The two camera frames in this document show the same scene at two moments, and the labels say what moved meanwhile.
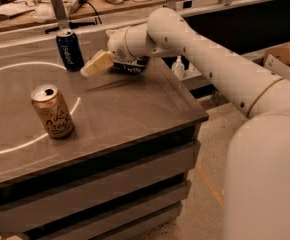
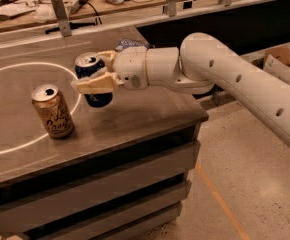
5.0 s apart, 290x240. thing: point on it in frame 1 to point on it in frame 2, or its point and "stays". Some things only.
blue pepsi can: x=70 y=50 to x=87 y=64
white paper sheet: x=11 y=9 stays
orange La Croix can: x=53 y=111 stays
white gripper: x=117 y=45 to x=130 y=66
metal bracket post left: x=60 y=11 stays
